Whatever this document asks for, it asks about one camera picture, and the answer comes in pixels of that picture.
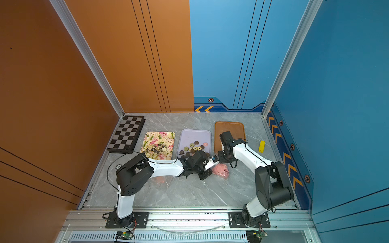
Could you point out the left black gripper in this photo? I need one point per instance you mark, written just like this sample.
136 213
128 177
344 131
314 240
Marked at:
208 173

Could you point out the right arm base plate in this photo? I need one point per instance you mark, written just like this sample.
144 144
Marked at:
242 219

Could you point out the lavender plastic tray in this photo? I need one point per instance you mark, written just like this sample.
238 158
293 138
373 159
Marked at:
188 135

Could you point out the ziploc bag of beige cookies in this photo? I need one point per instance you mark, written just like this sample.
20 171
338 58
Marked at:
162 180

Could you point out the right green circuit board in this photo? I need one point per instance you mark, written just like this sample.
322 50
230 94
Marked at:
255 236

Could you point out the black white chessboard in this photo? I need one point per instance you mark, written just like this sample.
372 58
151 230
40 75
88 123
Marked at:
126 135

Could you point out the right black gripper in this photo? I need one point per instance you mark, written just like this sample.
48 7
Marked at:
221 159

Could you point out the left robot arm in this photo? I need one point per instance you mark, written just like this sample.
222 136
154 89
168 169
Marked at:
134 174

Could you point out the ziploc bag of pink cookies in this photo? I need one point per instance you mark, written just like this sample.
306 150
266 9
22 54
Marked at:
221 170

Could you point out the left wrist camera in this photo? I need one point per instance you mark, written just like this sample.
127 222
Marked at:
211 162

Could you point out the brown plastic tray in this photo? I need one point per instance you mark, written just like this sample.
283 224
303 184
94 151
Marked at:
235 128

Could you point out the floral pattern tray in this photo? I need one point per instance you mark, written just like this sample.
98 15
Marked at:
168 137

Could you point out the yellow rectangular block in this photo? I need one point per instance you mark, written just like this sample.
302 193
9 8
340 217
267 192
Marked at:
261 146

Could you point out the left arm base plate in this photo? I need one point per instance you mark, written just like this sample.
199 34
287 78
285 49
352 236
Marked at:
135 220

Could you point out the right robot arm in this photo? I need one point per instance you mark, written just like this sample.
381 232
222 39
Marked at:
272 183

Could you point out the left green circuit board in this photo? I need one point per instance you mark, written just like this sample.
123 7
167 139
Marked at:
124 237

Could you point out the green circuit board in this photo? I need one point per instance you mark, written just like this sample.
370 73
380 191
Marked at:
124 237
255 236

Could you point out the pile of mixed round cookies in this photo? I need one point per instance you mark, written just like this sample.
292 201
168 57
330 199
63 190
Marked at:
188 149

